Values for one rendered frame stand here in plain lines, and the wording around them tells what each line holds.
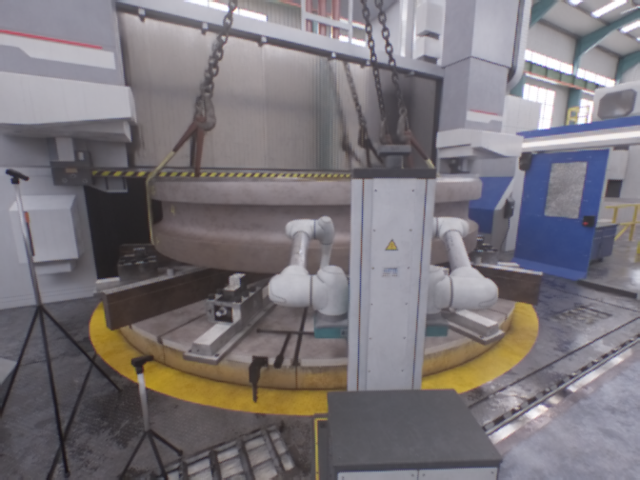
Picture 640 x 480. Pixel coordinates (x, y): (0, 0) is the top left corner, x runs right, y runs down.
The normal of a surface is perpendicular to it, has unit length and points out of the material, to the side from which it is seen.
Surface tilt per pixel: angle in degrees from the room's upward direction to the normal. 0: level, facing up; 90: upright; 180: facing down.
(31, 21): 90
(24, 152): 90
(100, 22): 90
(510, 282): 90
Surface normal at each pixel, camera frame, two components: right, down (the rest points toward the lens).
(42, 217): 0.47, 0.17
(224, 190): -0.34, 0.18
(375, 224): 0.04, 0.19
